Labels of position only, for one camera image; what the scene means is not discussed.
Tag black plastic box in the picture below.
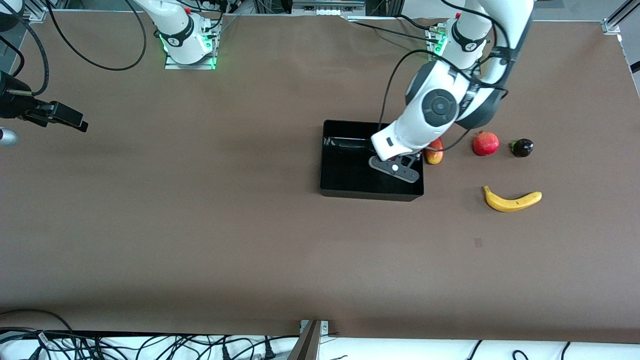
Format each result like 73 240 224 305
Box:
319 119 425 203

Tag yellow banana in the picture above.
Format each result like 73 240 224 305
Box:
483 185 543 213

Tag red yellow mango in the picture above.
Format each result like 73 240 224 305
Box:
425 138 445 165

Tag red pomegranate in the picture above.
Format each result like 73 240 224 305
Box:
472 130 500 157

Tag dark purple mangosteen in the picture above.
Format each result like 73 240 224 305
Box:
509 138 535 158

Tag silver metal device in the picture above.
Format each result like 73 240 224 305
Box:
291 0 366 16

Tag brown table cover sheet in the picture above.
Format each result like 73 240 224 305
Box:
0 10 640 346

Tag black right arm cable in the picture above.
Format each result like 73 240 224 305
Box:
46 0 148 72

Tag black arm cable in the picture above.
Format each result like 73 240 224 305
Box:
46 0 148 72
378 0 514 153

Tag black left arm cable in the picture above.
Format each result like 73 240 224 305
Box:
378 0 514 153

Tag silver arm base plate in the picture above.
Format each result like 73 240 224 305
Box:
164 20 218 71
427 25 482 76

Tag aluminium table edge bracket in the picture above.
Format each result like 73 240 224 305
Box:
287 319 331 360

